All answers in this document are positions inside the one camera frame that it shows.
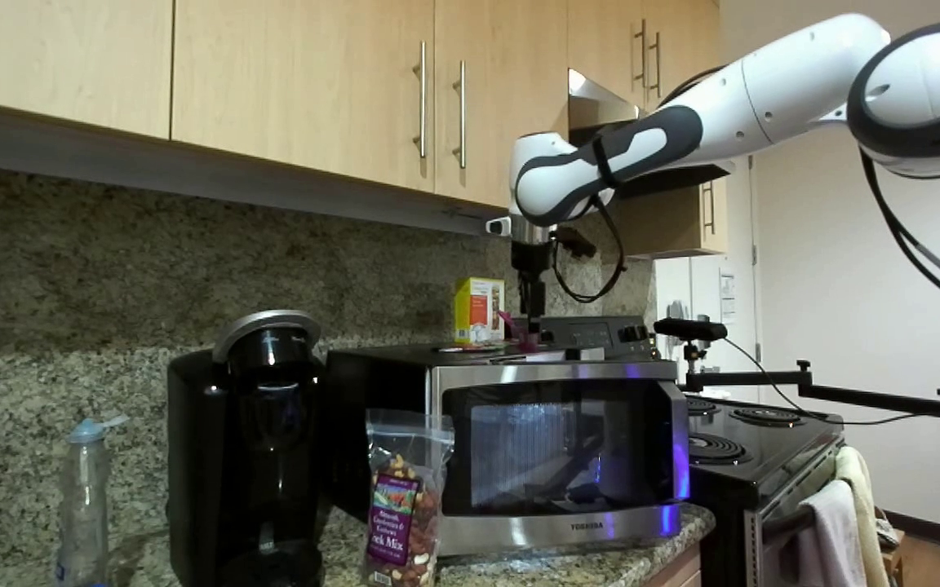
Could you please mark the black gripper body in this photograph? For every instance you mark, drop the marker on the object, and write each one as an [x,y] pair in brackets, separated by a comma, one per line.
[529,251]

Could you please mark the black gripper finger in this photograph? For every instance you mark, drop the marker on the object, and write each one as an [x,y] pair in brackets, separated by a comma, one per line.
[526,301]
[538,301]

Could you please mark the small magenta cup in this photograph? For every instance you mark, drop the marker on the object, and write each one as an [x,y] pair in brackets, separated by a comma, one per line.
[519,333]

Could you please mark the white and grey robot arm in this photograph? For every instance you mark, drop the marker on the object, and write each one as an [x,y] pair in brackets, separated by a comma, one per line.
[842,71]

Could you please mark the stainless steel microwave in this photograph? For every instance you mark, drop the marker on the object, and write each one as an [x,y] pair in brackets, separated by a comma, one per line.
[577,445]

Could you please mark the yellow and red food box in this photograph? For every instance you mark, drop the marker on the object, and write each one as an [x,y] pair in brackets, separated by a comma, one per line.
[478,312]

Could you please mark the steel range hood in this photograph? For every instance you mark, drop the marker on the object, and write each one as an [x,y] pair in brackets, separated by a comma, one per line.
[594,106]

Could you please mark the bag of trail mix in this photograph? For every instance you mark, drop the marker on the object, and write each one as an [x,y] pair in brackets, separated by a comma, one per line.
[404,484]

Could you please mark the light wood upper cabinets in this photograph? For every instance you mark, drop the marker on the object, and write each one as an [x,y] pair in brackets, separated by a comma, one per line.
[377,109]

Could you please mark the black stove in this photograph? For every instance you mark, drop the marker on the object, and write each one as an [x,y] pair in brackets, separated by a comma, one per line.
[755,469]

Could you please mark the black coffee maker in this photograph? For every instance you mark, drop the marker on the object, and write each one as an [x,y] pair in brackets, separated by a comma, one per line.
[242,487]

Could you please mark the white hanging towel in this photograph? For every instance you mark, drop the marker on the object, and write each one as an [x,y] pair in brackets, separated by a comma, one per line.
[841,550]

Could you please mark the clear plastic water bottle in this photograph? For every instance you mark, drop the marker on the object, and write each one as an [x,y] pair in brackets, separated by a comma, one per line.
[83,508]

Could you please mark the black camera on mount arm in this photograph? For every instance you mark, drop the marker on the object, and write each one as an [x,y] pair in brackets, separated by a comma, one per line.
[696,333]

